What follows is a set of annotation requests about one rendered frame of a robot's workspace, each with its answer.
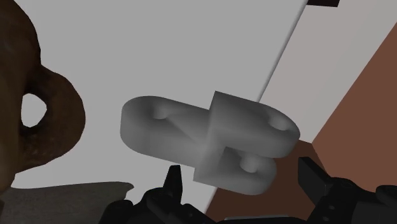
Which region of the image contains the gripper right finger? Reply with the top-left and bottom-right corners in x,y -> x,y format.
297,157 -> 397,224

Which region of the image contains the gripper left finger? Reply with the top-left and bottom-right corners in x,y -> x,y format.
99,164 -> 215,224

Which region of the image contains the dark wall fixture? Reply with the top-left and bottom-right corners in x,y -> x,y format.
306,0 -> 340,8

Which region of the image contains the brown handled jug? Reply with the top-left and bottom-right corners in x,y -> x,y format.
0,0 -> 87,196

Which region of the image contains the grey bracket-shaped block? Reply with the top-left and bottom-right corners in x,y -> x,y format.
119,90 -> 301,196

